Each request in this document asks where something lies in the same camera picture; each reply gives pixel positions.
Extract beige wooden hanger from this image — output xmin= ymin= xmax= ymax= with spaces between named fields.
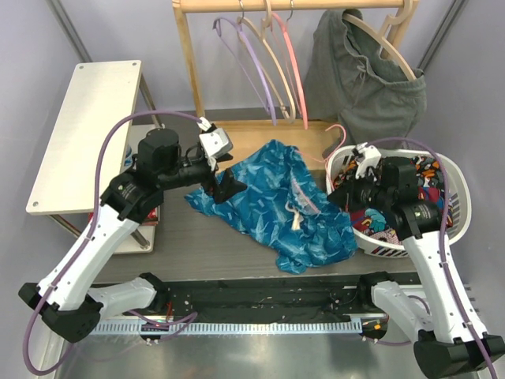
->
xmin=236 ymin=0 xmax=297 ymax=125

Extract grey shorts on hanger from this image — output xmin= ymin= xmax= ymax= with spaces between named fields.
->
xmin=303 ymin=9 xmax=427 ymax=144

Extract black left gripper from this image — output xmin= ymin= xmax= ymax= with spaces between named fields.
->
xmin=158 ymin=153 xmax=247 ymax=203

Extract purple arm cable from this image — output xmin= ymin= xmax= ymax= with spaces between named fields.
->
xmin=366 ymin=137 xmax=500 ymax=379
xmin=22 ymin=110 xmax=210 ymax=376

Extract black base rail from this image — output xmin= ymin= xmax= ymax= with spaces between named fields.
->
xmin=122 ymin=274 xmax=406 ymax=323

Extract purple plastic hanger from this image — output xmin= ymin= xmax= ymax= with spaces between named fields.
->
xmin=211 ymin=17 xmax=280 ymax=127

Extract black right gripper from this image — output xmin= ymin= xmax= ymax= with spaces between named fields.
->
xmin=328 ymin=167 xmax=394 ymax=212

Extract blue patterned shorts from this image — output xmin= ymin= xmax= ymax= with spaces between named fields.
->
xmin=185 ymin=140 xmax=357 ymax=274

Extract blue white cup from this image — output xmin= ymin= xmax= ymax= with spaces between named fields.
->
xmin=123 ymin=144 xmax=133 ymax=167

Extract pink plastic hanger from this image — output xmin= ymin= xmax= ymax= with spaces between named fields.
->
xmin=271 ymin=12 xmax=309 ymax=130

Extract pink wire hanger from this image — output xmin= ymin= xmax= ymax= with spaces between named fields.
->
xmin=290 ymin=122 xmax=347 ymax=215

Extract white laundry basket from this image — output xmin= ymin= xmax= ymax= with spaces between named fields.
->
xmin=326 ymin=145 xmax=472 ymax=259

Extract wooden clothes rack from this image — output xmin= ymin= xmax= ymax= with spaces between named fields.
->
xmin=172 ymin=0 xmax=418 ymax=167

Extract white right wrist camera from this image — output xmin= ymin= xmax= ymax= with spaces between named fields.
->
xmin=353 ymin=142 xmax=382 ymax=181

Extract colourful patterned clothes in basket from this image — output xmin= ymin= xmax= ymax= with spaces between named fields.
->
xmin=350 ymin=156 xmax=453 ymax=244

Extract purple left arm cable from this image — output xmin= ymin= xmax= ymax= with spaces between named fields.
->
xmin=22 ymin=110 xmax=210 ymax=376

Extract white two-tier side table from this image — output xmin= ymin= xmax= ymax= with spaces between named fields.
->
xmin=25 ymin=59 xmax=166 ymax=256

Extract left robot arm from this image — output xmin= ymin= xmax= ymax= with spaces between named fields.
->
xmin=18 ymin=126 xmax=247 ymax=343

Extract white slotted cable duct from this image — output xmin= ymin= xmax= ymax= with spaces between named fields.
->
xmin=92 ymin=317 xmax=362 ymax=336

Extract light wooden hanger with shorts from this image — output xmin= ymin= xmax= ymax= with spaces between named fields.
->
xmin=342 ymin=0 xmax=417 ymax=81

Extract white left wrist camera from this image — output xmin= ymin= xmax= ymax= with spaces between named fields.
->
xmin=197 ymin=117 xmax=234 ymax=171

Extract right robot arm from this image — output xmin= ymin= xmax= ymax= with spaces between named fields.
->
xmin=328 ymin=154 xmax=504 ymax=378

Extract red colourful book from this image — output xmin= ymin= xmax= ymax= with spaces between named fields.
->
xmin=88 ymin=205 xmax=159 ymax=226

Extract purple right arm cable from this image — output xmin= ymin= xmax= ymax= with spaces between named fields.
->
xmin=366 ymin=137 xmax=500 ymax=379

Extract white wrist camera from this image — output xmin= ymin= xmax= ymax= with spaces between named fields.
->
xmin=353 ymin=142 xmax=382 ymax=181
xmin=197 ymin=117 xmax=234 ymax=171

